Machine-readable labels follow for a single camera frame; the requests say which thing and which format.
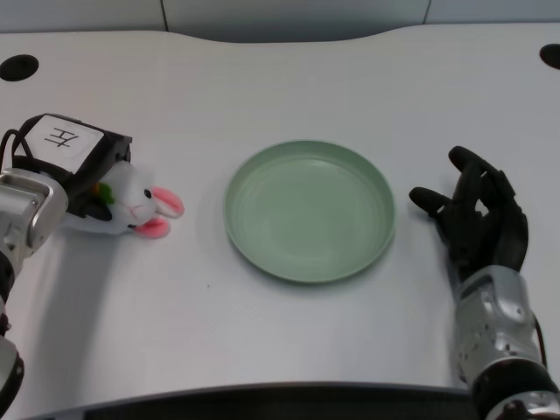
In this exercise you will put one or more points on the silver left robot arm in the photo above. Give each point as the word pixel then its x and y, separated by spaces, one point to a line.
pixel 22 245

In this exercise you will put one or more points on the white rabbit plush doll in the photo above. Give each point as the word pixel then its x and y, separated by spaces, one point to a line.
pixel 135 203

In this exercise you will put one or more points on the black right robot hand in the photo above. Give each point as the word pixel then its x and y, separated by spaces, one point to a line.
pixel 479 223

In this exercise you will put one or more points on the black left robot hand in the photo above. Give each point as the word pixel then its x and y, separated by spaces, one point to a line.
pixel 65 153

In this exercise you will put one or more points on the green round plate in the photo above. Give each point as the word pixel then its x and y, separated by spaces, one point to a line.
pixel 309 211

